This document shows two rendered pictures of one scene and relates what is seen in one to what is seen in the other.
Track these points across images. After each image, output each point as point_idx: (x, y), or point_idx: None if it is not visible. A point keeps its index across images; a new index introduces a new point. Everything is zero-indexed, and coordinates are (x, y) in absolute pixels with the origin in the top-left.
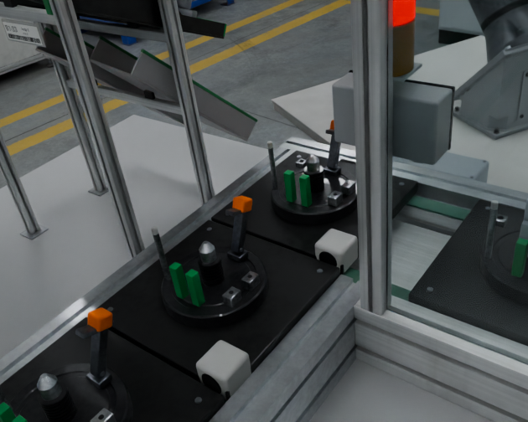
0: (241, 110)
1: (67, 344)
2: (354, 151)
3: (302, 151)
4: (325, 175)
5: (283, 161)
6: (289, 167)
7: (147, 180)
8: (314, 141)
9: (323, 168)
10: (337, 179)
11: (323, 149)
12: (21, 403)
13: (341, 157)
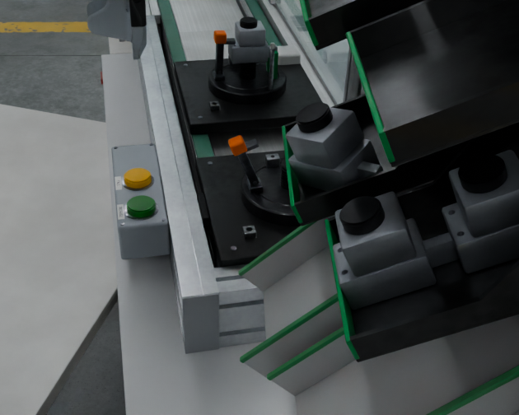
0: (268, 249)
1: None
2: (62, 343)
3: (209, 266)
4: (264, 188)
5: (254, 254)
6: (262, 241)
7: None
8: (178, 268)
9: (284, 159)
10: (262, 179)
11: (188, 251)
12: None
13: (193, 228)
